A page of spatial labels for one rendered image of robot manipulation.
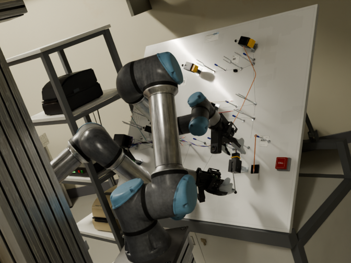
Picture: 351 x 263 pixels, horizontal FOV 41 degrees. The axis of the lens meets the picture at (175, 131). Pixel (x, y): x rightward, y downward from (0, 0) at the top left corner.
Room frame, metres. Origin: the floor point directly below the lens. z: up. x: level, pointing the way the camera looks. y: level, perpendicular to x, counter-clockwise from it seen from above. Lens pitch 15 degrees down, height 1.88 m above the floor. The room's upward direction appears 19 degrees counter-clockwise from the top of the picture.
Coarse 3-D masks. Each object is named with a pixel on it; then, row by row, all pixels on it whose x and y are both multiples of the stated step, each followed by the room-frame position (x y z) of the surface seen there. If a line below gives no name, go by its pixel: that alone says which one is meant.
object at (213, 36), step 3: (210, 33) 2.58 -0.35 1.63; (213, 33) 2.56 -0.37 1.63; (216, 33) 2.54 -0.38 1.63; (207, 36) 2.59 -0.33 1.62; (210, 36) 2.57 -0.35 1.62; (213, 36) 2.55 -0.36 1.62; (216, 36) 2.53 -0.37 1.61; (207, 39) 2.58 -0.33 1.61; (210, 39) 2.56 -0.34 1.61; (213, 39) 2.54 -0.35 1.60; (216, 39) 2.52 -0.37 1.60; (204, 42) 2.59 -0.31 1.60
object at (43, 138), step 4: (40, 136) 5.11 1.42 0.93; (44, 136) 5.17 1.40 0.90; (44, 140) 5.15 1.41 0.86; (48, 140) 5.20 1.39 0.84; (44, 144) 5.12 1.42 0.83; (44, 148) 5.17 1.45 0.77; (48, 152) 5.17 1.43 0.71; (48, 156) 5.17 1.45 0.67; (60, 184) 5.17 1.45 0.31; (64, 188) 5.18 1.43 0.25; (64, 192) 5.16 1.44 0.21; (68, 196) 5.19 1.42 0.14; (68, 200) 5.16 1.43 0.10; (68, 204) 5.17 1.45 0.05
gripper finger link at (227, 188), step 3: (231, 183) 1.86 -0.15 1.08; (219, 186) 1.86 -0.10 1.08; (222, 186) 1.85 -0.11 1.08; (225, 186) 1.86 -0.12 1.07; (228, 186) 1.86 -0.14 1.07; (231, 186) 1.86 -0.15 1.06; (219, 189) 1.86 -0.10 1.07; (222, 189) 1.86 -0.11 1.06; (225, 189) 1.86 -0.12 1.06; (228, 189) 1.87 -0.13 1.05; (231, 189) 1.89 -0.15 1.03; (228, 192) 1.86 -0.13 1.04; (231, 192) 1.87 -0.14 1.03
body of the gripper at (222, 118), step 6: (222, 114) 1.96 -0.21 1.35; (222, 120) 1.93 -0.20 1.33; (216, 126) 1.91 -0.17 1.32; (222, 126) 1.94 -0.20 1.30; (228, 126) 1.95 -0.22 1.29; (222, 132) 1.93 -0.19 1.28; (228, 132) 1.93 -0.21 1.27; (234, 132) 1.97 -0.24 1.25; (222, 138) 1.93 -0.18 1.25; (228, 138) 1.92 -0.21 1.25
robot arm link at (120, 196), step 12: (132, 180) 1.41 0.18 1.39; (120, 192) 1.35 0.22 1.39; (132, 192) 1.33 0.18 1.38; (144, 192) 1.32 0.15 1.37; (120, 204) 1.32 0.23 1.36; (132, 204) 1.32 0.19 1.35; (144, 204) 1.30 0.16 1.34; (120, 216) 1.34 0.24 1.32; (132, 216) 1.32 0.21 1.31; (144, 216) 1.31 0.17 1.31; (132, 228) 1.32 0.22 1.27; (144, 228) 1.32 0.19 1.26
